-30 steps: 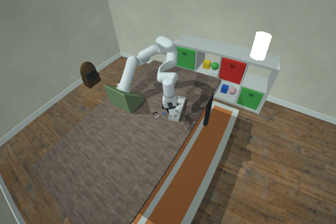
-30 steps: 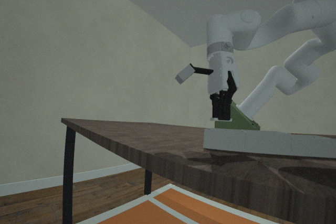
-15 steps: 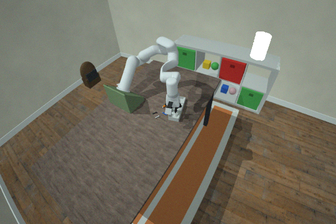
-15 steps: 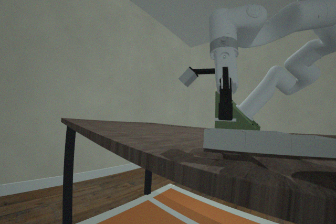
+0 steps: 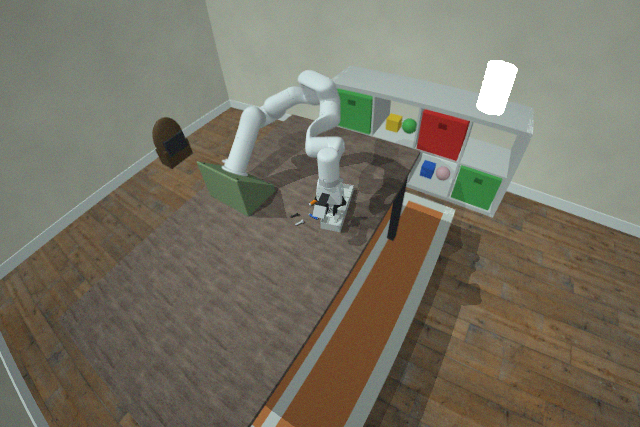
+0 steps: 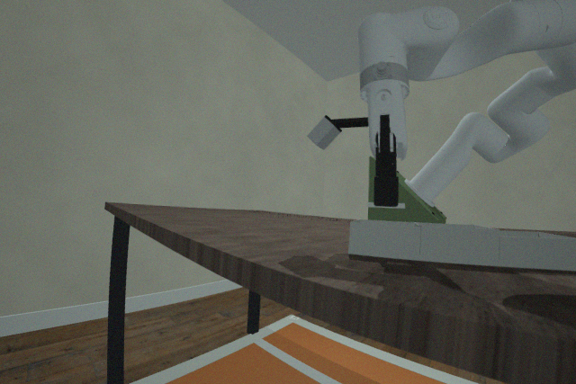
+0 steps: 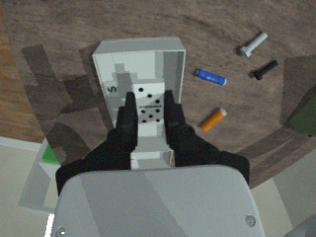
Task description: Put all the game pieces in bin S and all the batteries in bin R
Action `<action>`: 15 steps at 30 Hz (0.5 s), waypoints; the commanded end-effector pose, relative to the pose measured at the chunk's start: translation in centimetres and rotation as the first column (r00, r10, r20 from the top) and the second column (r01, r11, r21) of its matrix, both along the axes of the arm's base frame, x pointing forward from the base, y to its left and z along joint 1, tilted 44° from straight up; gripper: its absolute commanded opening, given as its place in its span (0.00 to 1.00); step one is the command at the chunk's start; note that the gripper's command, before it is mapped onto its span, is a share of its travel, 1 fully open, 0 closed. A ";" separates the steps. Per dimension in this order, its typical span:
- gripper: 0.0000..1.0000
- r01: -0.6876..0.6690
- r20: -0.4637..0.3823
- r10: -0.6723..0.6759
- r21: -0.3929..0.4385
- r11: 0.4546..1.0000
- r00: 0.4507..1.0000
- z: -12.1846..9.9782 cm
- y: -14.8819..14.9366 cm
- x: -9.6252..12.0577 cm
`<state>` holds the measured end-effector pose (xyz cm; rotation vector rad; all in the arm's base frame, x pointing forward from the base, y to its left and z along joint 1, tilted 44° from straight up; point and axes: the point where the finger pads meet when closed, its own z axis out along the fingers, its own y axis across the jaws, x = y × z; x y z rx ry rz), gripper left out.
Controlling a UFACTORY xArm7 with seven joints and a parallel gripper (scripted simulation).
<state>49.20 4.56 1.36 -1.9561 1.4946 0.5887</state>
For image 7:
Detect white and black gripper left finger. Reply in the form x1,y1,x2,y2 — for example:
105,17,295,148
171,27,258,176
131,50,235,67
55,92,138,197

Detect orange aa battery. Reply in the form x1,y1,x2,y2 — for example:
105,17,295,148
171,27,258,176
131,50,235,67
201,108,227,131

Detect black bolt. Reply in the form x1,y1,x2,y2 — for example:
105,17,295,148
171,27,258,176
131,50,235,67
253,60,277,81

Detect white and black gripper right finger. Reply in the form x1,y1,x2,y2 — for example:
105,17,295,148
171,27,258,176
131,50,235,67
163,90,250,186

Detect white three-compartment bin rack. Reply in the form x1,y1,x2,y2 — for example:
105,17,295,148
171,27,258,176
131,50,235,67
92,37,186,170

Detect white domino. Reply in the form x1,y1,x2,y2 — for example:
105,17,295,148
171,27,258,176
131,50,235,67
133,78,165,125

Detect blue aaa battery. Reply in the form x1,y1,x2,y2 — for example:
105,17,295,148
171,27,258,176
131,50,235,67
196,69,226,86

